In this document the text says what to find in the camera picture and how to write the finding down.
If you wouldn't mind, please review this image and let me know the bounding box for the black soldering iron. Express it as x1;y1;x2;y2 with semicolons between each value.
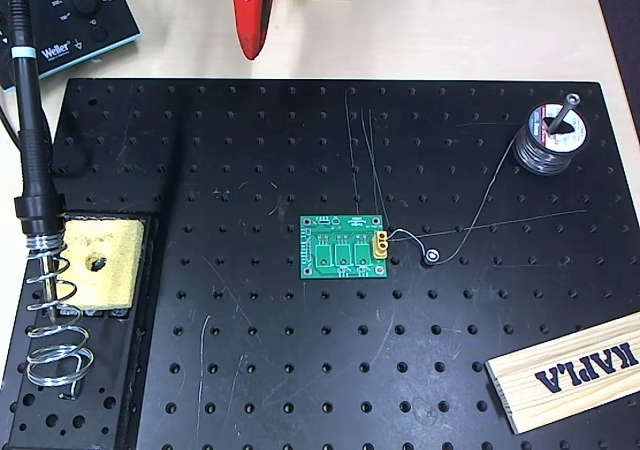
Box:
5;0;60;322

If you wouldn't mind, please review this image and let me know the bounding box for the teal Weller soldering station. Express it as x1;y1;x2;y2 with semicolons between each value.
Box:
0;0;143;91

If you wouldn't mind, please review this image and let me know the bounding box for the green circuit board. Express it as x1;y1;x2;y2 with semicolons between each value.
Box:
298;213;390;280

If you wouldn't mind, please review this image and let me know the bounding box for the black soldering stand base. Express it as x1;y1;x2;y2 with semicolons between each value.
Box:
2;211;169;450

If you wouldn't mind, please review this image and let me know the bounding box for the yellow power connector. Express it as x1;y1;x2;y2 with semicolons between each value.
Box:
370;229;392;261

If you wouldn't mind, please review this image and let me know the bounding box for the yellow cleaning sponge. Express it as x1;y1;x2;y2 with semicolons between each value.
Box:
58;218;146;311

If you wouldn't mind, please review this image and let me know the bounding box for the metal spring iron holder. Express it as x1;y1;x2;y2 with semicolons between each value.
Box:
13;193;96;401

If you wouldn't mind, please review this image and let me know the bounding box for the black perforated breadboard plate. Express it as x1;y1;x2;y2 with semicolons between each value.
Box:
0;77;640;450

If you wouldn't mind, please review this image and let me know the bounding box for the wooden plank printed KAPLA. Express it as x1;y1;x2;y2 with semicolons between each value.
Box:
484;311;640;435

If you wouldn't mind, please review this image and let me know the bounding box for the thin solder wire strand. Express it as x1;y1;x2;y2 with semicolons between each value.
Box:
387;137;519;266

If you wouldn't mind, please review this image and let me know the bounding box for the solder wire spool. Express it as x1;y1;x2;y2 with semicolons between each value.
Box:
512;100;591;177

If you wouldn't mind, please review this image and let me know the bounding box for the metal bolt post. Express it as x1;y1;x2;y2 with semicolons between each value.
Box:
547;92;582;136

